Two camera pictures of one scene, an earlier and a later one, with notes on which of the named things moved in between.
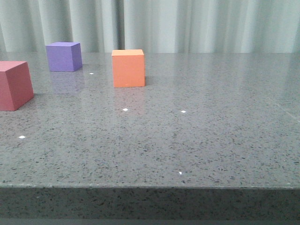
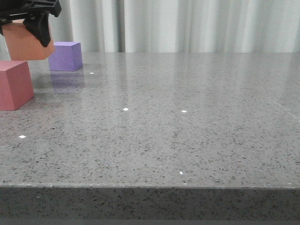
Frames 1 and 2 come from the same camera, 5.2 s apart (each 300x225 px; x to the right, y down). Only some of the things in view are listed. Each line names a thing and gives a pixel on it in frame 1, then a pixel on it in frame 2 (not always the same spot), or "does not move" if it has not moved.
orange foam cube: [128, 68] -> [22, 46]
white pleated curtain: [155, 26] does not move
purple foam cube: [64, 56] does not move
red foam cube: [16, 86] does not move
